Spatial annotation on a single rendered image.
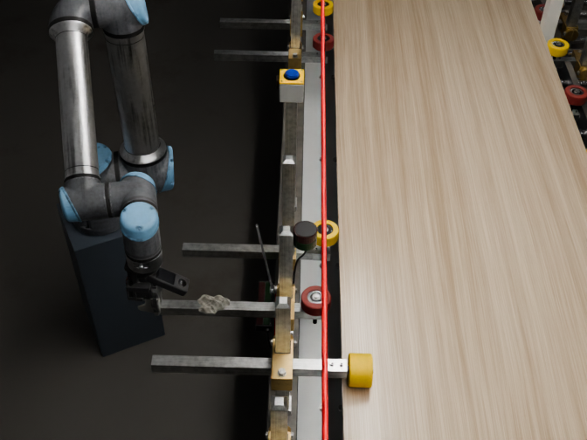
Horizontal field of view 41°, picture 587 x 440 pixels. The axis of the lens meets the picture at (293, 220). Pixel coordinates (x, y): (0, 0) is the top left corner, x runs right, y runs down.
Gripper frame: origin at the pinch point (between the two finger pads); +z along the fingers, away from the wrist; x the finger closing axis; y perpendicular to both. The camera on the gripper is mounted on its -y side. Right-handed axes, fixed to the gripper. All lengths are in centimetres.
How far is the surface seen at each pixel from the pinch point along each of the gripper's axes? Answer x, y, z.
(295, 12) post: -127, -33, -18
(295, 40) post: -127, -33, -6
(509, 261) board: -15, -95, -9
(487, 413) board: 33, -82, -9
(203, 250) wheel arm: -23.7, -9.2, 0.6
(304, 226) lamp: -5.0, -37.7, -30.2
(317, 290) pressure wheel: -2.6, -42.1, -8.7
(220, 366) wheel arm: 26.1, -19.2, -13.9
